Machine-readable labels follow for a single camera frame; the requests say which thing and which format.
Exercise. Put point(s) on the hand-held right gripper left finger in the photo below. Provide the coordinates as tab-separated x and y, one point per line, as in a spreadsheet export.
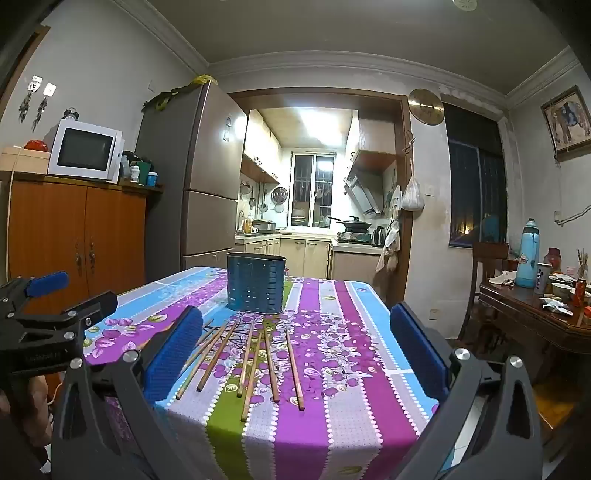
173	360

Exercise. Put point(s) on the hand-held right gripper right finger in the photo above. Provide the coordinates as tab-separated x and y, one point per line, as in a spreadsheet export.
418	355

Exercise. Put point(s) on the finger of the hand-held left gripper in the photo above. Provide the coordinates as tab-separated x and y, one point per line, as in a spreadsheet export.
46	282
92	305

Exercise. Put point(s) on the row of wooden chopsticks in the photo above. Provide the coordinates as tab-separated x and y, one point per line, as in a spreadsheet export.
271	369

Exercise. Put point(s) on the perforated metal utensil holder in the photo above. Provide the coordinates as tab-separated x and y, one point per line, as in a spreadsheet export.
256	286

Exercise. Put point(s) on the person's left hand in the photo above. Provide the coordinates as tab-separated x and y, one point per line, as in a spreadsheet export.
39	397

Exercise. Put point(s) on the orange wooden cabinet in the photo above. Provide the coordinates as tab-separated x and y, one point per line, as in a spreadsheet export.
111	240

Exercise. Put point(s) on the floral striped tablecloth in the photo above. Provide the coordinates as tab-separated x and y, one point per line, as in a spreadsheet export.
341	369

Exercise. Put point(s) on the hanging kitchen cloths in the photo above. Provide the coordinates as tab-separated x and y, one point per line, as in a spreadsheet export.
390	251

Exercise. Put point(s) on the base cabinet under stove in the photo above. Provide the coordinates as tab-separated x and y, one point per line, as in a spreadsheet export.
355	265

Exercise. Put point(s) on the dark wooden dining table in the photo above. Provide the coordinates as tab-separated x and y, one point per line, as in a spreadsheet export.
521	314

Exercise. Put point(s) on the beige box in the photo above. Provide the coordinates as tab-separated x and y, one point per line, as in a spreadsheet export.
23	161

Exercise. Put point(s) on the steel electric kettle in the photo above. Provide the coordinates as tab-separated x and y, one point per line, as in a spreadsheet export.
379	236

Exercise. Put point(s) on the gas stove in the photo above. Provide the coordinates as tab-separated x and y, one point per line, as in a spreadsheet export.
353	237

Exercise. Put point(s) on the red round object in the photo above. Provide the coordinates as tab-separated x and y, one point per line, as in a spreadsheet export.
36	145

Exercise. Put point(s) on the white microwave oven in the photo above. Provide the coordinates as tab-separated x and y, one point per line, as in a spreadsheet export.
83	150

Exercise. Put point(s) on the small white bottle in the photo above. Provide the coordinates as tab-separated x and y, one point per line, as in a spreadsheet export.
135	173

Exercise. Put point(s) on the blue and white cup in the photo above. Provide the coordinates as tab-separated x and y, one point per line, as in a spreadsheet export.
152	179

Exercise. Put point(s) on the wooden stool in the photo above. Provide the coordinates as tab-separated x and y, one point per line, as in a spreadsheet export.
554	401

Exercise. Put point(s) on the black wok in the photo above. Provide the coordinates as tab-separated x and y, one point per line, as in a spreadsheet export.
355	225

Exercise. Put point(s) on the green container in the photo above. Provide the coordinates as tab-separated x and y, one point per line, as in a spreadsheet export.
144	168

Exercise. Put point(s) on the white printed cup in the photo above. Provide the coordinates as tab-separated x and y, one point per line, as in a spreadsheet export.
543	278

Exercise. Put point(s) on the blue thermos flask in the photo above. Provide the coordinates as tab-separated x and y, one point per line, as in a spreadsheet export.
527	254

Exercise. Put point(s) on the yellow bottle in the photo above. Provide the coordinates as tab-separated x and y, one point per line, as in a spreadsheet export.
248	226

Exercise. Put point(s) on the white bowl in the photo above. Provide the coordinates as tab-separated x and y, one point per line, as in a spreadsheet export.
561	291

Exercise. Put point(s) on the beige base cabinets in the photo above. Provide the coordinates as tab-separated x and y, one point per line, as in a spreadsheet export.
295	256

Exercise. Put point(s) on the white plastic bag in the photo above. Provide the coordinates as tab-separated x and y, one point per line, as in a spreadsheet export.
412	196

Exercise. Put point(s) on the red jar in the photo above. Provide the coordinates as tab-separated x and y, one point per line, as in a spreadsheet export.
553	261

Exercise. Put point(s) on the dark window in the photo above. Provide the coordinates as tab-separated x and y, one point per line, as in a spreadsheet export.
475	198

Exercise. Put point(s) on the black and white alarm clock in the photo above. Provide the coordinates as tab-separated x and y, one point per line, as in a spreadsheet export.
69	115

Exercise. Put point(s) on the steel range hood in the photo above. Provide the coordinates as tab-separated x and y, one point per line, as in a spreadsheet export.
364	191

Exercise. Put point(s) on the brown refrigerator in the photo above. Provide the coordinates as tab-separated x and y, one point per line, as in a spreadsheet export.
207	175

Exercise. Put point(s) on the barred kitchen window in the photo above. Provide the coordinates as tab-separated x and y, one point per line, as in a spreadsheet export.
314	189

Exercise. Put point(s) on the yellow green cloth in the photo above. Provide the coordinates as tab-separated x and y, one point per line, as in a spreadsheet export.
178	92

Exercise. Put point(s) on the framed picture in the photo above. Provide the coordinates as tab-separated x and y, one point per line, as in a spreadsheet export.
568	122

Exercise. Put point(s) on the round ceiling fixture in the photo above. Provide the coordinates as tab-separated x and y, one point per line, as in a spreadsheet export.
466	3

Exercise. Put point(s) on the wall hook with hanging ornament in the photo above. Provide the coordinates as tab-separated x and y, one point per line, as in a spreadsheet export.
24	104
42	104

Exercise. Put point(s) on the wall cabinet above hood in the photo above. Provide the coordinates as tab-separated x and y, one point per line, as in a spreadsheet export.
374	138

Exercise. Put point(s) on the beige wall cabinets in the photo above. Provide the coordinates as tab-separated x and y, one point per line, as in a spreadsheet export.
258	147

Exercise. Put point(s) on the round gold wall clock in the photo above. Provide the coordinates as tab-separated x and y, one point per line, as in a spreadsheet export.
425	106

